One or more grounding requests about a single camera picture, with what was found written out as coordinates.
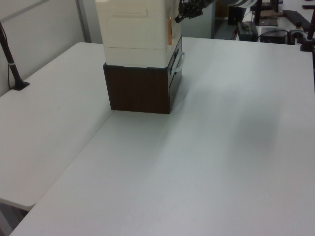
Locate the black box device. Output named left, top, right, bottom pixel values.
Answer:
left=259, top=29, right=289, bottom=44

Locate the dark brown wooden drawer box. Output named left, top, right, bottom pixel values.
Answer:
left=102, top=36, right=183, bottom=115

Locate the black monitor stand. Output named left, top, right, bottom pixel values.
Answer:
left=253, top=0, right=280, bottom=27

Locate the copper door handle strip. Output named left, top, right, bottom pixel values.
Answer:
left=167, top=17, right=173, bottom=46

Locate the black electronics unit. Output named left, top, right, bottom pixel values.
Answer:
left=236, top=21, right=259, bottom=42

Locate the black camera stand pole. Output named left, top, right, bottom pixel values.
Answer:
left=0, top=21, right=31, bottom=91

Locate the cream cabinet door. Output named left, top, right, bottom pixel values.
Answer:
left=168, top=0, right=183, bottom=47

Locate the white drawer handle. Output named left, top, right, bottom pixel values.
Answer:
left=170, top=50, right=186, bottom=75

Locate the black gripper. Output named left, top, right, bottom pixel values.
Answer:
left=174, top=0, right=205, bottom=24

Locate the cream plastic cabinet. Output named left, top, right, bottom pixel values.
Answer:
left=95, top=0, right=183, bottom=69

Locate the black clamp camera mount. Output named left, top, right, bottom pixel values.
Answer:
left=282, top=0, right=315, bottom=52

